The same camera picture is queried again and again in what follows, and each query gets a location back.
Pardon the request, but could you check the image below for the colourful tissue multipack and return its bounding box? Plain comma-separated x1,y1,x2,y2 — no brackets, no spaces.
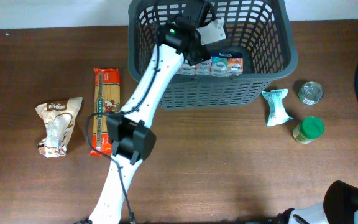
177,52,244,77

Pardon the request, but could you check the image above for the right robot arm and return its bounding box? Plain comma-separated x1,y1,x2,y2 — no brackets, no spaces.
272,180,358,224

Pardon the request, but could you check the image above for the silver tin can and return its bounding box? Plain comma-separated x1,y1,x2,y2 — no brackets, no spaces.
298,81,324,105

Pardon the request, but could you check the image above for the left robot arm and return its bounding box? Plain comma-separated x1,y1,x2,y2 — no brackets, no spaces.
87,22,209,223

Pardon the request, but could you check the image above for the grey plastic shopping basket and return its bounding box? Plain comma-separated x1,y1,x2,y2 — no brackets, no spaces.
128,0,298,110

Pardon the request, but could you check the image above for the light green packet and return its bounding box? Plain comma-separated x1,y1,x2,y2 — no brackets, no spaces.
262,89,293,127

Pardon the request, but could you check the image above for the orange spaghetti pasta packet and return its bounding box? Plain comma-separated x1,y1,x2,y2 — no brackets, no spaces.
92,68,121,154

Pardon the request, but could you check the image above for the brown white snack bag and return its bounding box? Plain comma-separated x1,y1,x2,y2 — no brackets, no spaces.
35,97,83,158

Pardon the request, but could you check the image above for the green lid glass jar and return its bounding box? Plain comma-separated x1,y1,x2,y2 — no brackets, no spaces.
293,116,325,144

